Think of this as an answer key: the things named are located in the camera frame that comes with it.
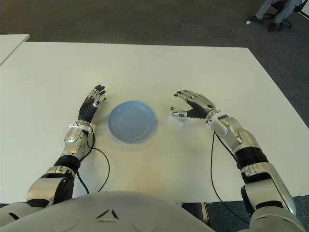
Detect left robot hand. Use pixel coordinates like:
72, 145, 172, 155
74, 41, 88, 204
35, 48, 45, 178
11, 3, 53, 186
78, 84, 108, 122

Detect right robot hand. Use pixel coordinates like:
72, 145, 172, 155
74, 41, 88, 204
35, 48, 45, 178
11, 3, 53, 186
171, 89, 216, 120

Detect white charger plug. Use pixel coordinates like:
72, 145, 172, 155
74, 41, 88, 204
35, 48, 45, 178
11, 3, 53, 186
168, 105, 188, 128

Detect blue round plate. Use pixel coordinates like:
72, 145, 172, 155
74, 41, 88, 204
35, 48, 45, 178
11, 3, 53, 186
108, 101, 158, 144

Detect white side table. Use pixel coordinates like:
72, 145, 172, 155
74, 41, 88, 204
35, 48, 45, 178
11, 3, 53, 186
0, 34, 30, 66

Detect grey robot torso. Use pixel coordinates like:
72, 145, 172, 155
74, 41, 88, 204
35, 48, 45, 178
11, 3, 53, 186
0, 190, 216, 232

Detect black office chair base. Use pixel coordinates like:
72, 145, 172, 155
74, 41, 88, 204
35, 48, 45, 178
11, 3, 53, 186
262, 3, 293, 29

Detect seated person legs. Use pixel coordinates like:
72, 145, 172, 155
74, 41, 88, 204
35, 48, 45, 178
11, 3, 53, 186
248, 0, 304, 32

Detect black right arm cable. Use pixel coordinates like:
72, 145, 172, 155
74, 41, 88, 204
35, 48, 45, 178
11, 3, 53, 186
210, 131, 250, 225

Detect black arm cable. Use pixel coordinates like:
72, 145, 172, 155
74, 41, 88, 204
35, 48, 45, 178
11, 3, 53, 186
76, 135, 111, 194
210, 131, 250, 225

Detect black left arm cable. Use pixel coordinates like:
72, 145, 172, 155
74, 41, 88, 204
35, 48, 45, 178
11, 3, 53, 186
76, 135, 111, 194

